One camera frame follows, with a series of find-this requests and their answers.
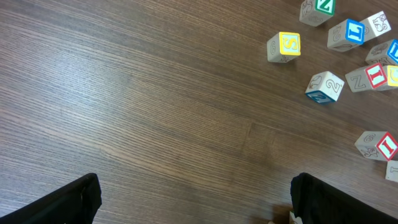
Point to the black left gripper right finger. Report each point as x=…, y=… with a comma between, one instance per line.
x=316, y=202

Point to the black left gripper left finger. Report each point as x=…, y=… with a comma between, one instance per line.
x=76, y=202

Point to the red I block lower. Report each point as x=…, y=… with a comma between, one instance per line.
x=377, y=145

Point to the red i block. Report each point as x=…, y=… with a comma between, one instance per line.
x=377, y=145
x=366, y=78

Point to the white block blue 2 side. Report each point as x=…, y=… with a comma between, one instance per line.
x=324, y=87

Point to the red I block upper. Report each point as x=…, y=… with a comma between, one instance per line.
x=366, y=78

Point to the yellow top block by D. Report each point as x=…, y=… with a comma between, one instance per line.
x=392, y=77

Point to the yellow S letter block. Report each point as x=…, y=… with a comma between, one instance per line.
x=283, y=47

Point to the blue D letter block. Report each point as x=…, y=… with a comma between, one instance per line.
x=384, y=53

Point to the blue L letter block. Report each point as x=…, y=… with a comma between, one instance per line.
x=346, y=35

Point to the white block green side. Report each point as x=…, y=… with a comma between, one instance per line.
x=375, y=26

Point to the green Z letter block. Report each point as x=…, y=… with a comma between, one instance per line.
x=316, y=12

